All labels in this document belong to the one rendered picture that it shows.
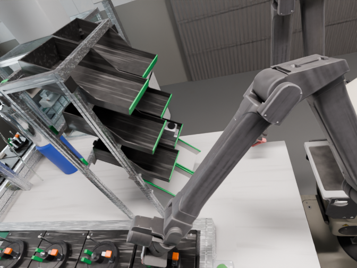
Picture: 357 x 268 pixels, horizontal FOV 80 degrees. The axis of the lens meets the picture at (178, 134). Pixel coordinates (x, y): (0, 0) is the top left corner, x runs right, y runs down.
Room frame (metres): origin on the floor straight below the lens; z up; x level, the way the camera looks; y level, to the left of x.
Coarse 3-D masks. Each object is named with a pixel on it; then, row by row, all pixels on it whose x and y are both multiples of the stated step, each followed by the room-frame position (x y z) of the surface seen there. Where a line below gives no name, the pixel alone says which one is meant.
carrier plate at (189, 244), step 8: (192, 232) 0.35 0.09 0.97; (184, 240) 0.34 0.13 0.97; (192, 240) 0.33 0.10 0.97; (184, 248) 0.31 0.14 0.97; (192, 248) 0.30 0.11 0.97; (136, 256) 0.35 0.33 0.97; (184, 256) 0.29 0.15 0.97; (192, 256) 0.28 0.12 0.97; (136, 264) 0.32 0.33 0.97; (184, 264) 0.26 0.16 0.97; (192, 264) 0.25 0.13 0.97
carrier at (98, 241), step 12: (96, 240) 0.48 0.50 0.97; (108, 240) 0.45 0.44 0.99; (120, 240) 0.44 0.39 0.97; (84, 252) 0.41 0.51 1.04; (96, 252) 0.42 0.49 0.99; (120, 252) 0.39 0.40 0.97; (132, 252) 0.37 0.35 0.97; (84, 264) 0.40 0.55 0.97; (96, 264) 0.37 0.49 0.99; (108, 264) 0.35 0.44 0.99; (120, 264) 0.35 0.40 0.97
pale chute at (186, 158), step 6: (180, 144) 0.73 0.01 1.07; (186, 144) 0.71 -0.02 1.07; (180, 150) 0.71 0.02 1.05; (186, 150) 0.71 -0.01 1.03; (192, 150) 0.70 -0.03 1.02; (198, 150) 0.68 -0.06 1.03; (180, 156) 0.68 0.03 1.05; (186, 156) 0.68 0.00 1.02; (192, 156) 0.68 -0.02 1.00; (180, 162) 0.65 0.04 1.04; (186, 162) 0.65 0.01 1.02; (192, 162) 0.65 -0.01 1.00; (186, 168) 0.59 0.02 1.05; (192, 168) 0.63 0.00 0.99
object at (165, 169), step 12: (96, 144) 0.59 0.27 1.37; (96, 156) 0.58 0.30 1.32; (108, 156) 0.55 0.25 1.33; (132, 156) 0.58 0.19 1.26; (144, 156) 0.57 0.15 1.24; (156, 156) 0.56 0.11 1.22; (168, 156) 0.56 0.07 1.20; (144, 168) 0.52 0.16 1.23; (156, 168) 0.52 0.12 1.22; (168, 168) 0.51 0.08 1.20; (168, 180) 0.45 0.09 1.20
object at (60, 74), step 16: (96, 32) 0.69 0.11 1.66; (80, 48) 0.59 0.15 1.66; (64, 64) 0.51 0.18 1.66; (64, 80) 0.48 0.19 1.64; (16, 96) 0.56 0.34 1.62; (80, 96) 0.49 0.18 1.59; (32, 112) 0.56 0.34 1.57; (80, 112) 0.49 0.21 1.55; (48, 128) 0.56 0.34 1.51; (96, 128) 0.49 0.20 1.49; (64, 144) 0.56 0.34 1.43; (112, 144) 0.48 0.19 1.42; (80, 160) 0.56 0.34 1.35; (128, 160) 0.50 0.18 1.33; (96, 176) 0.56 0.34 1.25; (112, 192) 0.56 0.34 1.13; (144, 192) 0.48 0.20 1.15; (128, 208) 0.56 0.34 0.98; (160, 208) 0.48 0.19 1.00
